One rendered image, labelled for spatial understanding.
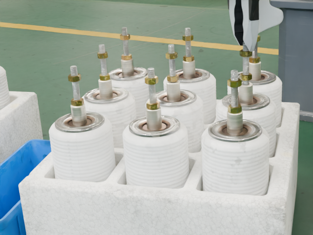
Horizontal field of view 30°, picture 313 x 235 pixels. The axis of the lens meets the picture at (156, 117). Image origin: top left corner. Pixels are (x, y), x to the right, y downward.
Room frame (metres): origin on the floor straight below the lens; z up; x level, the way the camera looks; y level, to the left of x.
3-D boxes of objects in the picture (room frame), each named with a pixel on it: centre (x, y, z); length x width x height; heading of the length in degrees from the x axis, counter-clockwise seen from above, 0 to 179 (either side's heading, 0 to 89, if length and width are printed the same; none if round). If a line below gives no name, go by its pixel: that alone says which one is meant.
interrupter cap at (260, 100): (0.87, -0.14, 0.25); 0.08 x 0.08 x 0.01
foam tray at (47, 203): (0.90, -0.03, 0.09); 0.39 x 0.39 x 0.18; 73
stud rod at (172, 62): (0.90, -0.03, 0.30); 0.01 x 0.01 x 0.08
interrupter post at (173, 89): (0.90, -0.03, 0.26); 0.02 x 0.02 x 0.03
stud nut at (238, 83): (0.75, -0.11, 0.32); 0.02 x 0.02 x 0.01; 75
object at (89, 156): (0.82, 0.12, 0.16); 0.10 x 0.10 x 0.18
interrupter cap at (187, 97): (0.90, -0.03, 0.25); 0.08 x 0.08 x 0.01
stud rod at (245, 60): (0.87, -0.14, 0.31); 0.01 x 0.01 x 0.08
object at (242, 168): (0.75, -0.11, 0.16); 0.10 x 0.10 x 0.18
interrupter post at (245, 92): (0.87, -0.14, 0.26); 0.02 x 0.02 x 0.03
